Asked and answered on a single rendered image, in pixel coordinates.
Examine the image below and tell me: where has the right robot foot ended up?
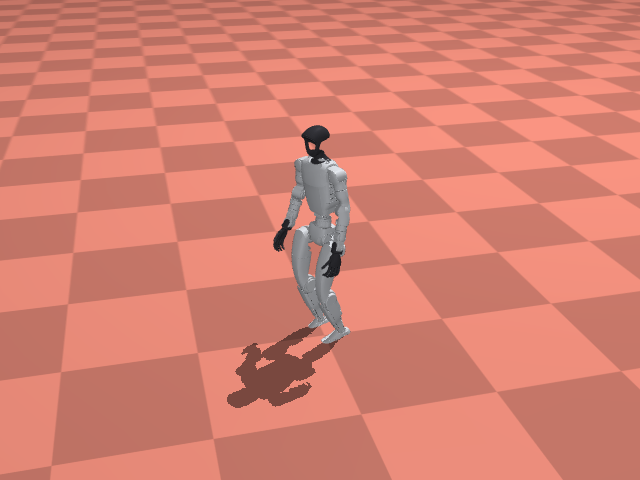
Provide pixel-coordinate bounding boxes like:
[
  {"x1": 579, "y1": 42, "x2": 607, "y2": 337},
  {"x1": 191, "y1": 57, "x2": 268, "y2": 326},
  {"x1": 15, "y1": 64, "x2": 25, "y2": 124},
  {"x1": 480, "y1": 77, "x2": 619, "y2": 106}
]
[{"x1": 308, "y1": 315, "x2": 329, "y2": 328}]

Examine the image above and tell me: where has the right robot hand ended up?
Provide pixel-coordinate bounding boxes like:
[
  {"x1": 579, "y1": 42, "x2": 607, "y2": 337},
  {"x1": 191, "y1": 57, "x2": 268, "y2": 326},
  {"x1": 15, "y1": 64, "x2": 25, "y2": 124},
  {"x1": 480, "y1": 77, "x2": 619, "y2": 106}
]
[{"x1": 273, "y1": 219, "x2": 292, "y2": 252}]

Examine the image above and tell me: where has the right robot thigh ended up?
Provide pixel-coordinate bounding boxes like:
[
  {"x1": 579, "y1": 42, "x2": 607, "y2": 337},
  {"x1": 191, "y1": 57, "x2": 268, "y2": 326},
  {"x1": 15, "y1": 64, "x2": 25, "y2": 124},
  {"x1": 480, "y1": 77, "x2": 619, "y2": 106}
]
[{"x1": 292, "y1": 225, "x2": 315, "y2": 292}]

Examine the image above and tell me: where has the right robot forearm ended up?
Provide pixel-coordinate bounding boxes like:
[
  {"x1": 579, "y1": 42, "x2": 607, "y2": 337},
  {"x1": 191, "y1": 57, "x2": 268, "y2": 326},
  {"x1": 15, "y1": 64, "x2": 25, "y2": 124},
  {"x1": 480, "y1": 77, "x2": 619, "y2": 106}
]
[{"x1": 283, "y1": 188, "x2": 302, "y2": 228}]

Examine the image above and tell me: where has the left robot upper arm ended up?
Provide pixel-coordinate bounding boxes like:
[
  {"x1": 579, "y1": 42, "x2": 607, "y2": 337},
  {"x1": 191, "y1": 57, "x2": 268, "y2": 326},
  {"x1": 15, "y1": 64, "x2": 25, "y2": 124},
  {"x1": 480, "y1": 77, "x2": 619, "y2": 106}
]
[{"x1": 327, "y1": 166, "x2": 350, "y2": 216}]

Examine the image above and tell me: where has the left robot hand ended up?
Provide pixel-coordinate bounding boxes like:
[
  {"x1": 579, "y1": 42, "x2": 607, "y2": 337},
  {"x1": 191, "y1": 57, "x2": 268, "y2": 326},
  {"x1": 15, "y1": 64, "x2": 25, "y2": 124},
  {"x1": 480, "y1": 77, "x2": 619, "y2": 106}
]
[{"x1": 321, "y1": 242, "x2": 343, "y2": 278}]

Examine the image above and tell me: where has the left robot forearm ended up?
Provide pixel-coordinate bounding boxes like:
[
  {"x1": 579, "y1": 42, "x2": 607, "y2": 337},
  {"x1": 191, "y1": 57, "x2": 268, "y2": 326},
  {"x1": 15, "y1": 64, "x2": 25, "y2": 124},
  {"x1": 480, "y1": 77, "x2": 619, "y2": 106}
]
[{"x1": 332, "y1": 206, "x2": 350, "y2": 252}]

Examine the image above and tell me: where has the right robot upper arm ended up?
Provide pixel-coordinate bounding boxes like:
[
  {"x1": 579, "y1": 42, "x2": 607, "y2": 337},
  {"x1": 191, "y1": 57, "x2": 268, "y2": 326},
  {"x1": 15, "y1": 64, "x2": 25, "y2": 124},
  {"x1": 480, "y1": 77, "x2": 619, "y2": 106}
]
[{"x1": 292, "y1": 156, "x2": 309, "y2": 199}]

